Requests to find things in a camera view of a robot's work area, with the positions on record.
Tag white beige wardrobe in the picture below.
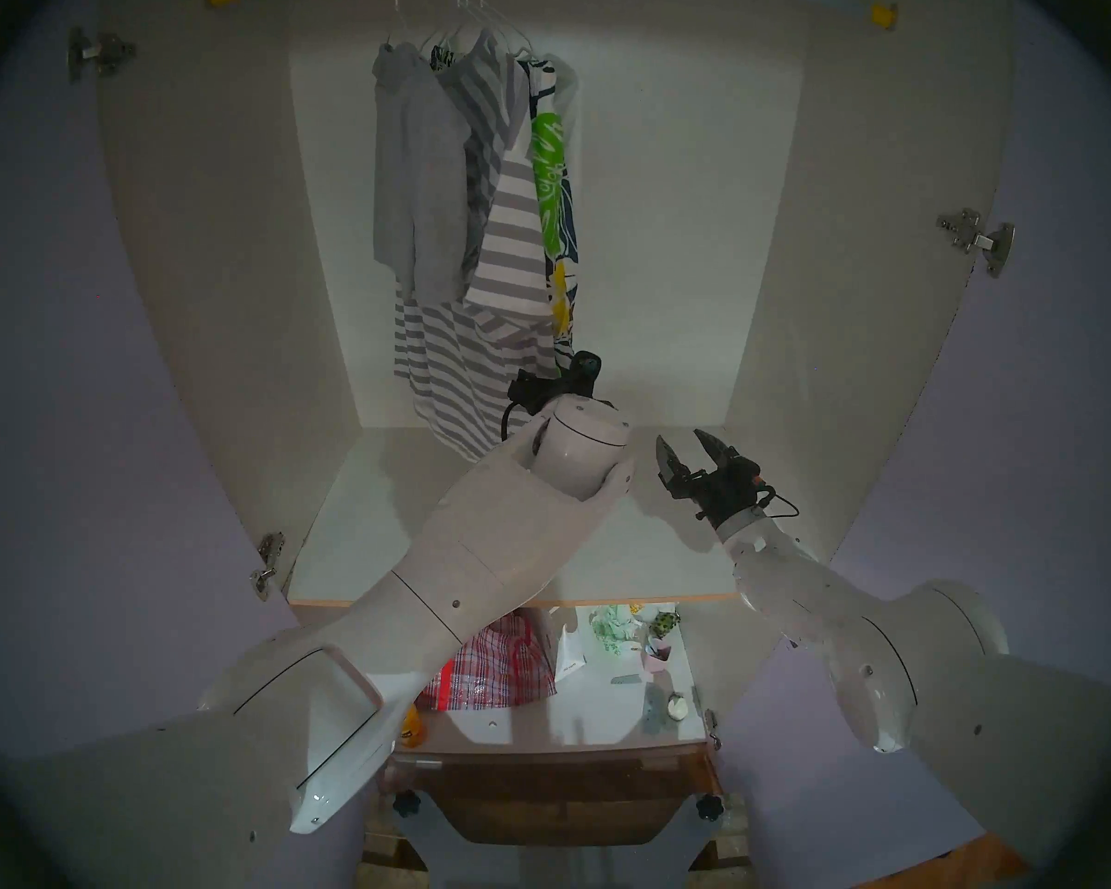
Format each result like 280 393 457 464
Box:
93 0 1019 758

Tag tropical leaf print shorts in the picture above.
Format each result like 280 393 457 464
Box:
530 58 581 342

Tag red plaid woven bag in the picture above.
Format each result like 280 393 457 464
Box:
414 612 558 712

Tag grey white striped shirt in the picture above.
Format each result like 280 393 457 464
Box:
393 31 561 462

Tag plain grey shirt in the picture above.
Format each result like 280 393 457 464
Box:
373 40 473 307

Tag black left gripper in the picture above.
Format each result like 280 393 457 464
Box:
555 350 605 403

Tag lilac wardrobe door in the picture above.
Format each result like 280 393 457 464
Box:
731 0 1111 889
0 7 334 768

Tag green white plastic bag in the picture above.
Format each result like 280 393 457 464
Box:
590 605 644 655

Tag brown wooden base panel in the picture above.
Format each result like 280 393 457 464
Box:
384 748 728 846

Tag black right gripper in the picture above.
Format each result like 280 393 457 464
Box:
655 429 766 529

